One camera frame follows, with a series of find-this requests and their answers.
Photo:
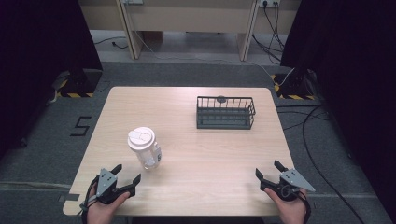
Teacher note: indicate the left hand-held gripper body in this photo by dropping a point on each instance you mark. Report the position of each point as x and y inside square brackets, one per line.
[106, 185]

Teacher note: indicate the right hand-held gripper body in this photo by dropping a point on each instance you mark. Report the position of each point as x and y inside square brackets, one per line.
[288, 186]

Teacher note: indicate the person's right hand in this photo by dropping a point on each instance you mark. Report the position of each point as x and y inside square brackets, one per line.
[288, 208]

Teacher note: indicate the person's left hand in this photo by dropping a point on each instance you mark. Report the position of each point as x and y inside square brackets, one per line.
[104, 208]

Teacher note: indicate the black stand base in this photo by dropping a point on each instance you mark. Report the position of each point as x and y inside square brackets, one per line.
[79, 84]
[294, 85]

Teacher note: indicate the black curtain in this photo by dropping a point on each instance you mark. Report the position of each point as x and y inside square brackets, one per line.
[40, 62]
[348, 77]

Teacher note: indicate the beige wooden desk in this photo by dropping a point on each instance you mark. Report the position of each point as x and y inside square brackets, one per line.
[186, 21]

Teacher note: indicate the white wall socket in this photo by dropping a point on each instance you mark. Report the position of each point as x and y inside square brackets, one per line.
[268, 2]

